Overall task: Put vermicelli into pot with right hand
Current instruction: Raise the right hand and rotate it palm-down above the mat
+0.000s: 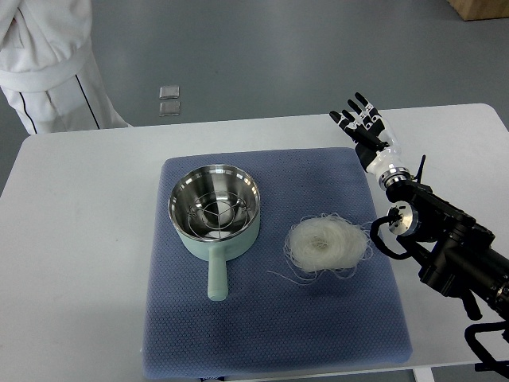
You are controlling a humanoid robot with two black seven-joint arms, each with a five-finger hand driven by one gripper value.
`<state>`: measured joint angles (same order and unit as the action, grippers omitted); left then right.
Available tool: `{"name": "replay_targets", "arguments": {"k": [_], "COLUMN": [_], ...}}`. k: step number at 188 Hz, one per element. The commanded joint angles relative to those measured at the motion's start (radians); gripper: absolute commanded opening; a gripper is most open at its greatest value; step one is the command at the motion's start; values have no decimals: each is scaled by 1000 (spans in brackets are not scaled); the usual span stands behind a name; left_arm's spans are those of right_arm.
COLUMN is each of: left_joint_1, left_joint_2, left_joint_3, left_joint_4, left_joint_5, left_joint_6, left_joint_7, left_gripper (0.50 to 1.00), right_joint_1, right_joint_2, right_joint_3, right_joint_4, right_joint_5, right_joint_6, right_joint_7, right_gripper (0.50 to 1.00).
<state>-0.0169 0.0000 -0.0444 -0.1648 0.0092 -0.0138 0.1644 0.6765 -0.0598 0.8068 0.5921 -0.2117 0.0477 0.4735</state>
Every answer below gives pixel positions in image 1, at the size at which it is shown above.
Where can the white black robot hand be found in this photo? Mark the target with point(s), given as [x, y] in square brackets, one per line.
[375, 144]

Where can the white vermicelli nest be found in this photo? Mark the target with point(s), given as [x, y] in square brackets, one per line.
[324, 244]

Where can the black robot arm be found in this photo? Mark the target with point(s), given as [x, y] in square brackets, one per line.
[454, 252]

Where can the mint green steel pot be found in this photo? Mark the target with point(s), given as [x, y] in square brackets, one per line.
[216, 178]

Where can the wooden box corner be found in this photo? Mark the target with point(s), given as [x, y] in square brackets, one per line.
[477, 10]

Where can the blue textured mat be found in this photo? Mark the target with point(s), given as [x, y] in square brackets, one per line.
[268, 323]

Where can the lower metal floor plate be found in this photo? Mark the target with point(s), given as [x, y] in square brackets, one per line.
[170, 108]

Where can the metal floor plate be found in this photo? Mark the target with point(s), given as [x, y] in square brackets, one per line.
[169, 92]
[170, 108]

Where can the upper metal floor plate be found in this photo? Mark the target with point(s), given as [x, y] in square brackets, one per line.
[169, 92]

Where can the white table leg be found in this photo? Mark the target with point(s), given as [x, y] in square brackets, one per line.
[423, 375]

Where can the person in white coat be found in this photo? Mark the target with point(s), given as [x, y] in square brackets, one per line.
[49, 74]

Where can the wire steaming rack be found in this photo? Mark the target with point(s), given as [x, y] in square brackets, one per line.
[216, 216]

